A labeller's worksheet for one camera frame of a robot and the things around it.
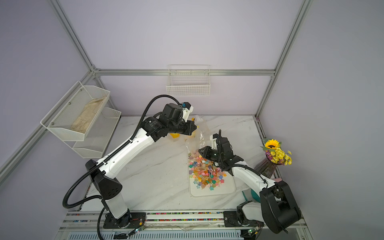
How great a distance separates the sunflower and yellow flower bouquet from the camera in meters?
0.71

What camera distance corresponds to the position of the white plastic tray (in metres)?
0.84

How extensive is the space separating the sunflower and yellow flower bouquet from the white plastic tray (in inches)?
10.5
